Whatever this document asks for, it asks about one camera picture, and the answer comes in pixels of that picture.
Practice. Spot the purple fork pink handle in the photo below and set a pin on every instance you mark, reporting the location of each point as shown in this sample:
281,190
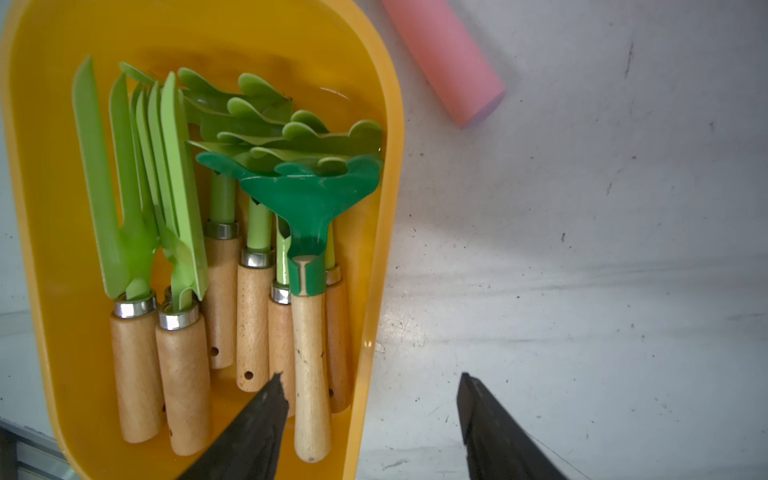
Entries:
452,62

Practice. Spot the metal base rail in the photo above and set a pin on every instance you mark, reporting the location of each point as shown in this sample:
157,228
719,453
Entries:
29,454

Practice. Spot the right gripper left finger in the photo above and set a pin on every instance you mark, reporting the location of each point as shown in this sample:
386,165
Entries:
249,448

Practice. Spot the dark green small rake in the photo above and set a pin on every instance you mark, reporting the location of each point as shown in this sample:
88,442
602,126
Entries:
308,199

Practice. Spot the green fork wooden handle long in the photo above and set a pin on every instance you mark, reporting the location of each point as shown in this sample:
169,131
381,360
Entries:
181,332

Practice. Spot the green rake wooden handle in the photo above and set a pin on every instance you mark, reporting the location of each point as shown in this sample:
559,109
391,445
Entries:
241,259
249,84
306,139

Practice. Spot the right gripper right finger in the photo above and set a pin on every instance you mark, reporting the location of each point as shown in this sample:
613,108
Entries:
497,447

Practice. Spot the yellow plastic storage box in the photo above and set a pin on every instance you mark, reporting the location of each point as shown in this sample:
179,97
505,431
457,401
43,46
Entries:
325,54

